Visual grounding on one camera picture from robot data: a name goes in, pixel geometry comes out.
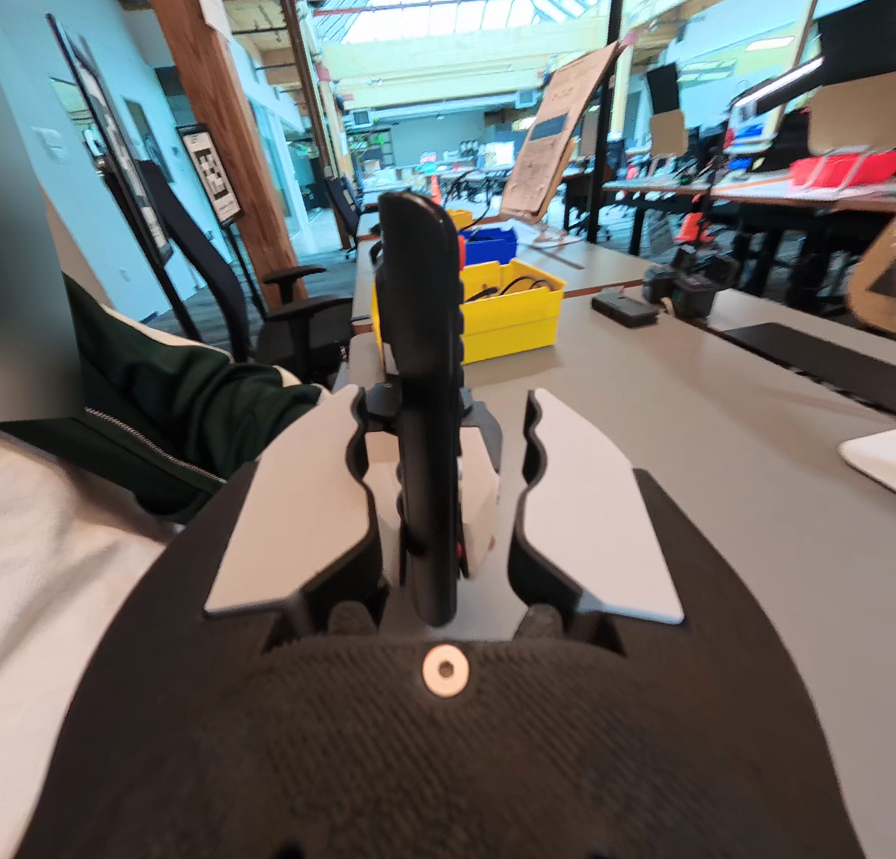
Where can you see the framed marker poster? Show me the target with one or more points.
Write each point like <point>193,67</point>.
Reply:
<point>210,173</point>
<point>119,152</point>

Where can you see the yellow plastic bin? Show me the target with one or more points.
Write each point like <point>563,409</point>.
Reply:
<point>458,218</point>
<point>511,320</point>

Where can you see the wooden pillar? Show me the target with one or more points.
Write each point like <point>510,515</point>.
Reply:
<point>224,138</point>

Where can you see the small wooden board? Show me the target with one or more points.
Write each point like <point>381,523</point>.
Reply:
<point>668,134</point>

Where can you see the white board stand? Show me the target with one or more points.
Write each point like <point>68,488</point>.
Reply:
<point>556,243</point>

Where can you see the blue plastic bin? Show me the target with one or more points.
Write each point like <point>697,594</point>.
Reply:
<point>490,246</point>

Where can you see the black battery charger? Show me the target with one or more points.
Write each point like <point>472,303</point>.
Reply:
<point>658,285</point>
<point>694,295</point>

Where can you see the black pole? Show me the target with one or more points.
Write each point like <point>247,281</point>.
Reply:
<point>607,103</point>

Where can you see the black office chair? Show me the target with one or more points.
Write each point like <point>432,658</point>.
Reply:
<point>203,271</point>

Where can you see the large wooden board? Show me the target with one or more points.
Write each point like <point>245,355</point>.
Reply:
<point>854,117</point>

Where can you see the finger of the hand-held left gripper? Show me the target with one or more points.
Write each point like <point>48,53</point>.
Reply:
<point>479,502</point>
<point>383,481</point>

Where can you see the flat black device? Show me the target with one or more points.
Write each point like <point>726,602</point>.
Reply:
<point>623,309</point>

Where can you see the black desk lamp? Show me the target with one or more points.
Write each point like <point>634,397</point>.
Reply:
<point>784,85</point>

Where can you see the red plastic bin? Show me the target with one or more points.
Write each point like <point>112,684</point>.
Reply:
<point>840,169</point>

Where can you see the black desk mat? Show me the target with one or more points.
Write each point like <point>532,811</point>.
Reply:
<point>819,365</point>

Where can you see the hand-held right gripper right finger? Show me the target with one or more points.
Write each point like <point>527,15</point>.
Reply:
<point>595,523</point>

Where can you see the cream trousers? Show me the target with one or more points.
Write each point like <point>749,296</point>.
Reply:
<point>63,593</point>

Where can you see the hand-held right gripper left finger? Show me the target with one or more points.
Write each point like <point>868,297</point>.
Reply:
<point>301,509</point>

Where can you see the dark green jacket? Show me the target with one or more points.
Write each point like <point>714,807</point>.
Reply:
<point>140,397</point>

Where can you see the person's left forearm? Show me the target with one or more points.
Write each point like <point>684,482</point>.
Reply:
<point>231,411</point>

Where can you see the white stand base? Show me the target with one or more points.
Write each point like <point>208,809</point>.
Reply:
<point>875,456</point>

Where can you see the black screen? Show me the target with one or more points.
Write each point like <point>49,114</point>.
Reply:
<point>857,40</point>
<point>663,89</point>

